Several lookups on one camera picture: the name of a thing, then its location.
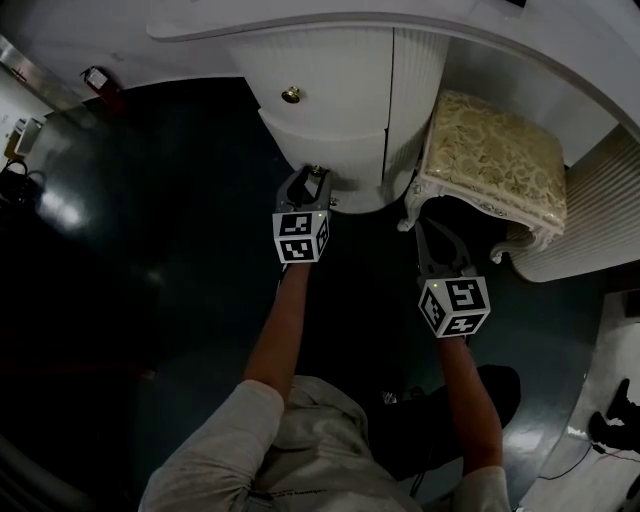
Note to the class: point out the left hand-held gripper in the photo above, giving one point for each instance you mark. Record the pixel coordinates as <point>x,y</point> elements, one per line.
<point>297,247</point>

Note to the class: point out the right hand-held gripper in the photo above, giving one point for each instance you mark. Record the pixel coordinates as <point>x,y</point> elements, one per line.
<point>460,320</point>

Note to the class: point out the large white drawer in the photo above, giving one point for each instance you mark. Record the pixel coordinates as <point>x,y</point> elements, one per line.
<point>340,150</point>

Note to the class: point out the person's right forearm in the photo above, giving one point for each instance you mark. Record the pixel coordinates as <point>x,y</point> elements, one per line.
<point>470,400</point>

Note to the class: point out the person's left forearm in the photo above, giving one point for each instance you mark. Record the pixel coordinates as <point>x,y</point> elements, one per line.
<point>280,340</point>

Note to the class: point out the white curved dressing table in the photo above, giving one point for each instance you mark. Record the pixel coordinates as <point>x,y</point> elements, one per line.
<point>525,60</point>

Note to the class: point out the cream upholstered stool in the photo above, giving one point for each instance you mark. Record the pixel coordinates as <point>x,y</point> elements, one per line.
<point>490,150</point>

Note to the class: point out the person's black trousers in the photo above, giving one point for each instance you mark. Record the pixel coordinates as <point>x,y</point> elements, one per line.
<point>430,425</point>

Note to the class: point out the red fire extinguisher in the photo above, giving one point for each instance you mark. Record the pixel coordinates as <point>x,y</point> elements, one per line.
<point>100,82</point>

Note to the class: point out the person's grey sweatshirt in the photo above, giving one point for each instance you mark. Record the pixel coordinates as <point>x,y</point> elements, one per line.
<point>310,450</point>

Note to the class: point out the metal framed glass door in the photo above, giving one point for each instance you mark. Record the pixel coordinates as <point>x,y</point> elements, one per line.
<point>45,75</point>

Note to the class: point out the white box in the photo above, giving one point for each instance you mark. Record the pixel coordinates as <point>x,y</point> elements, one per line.
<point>25,137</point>

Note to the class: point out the black handbag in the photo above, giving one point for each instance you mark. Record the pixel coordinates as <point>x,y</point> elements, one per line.
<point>20,185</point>

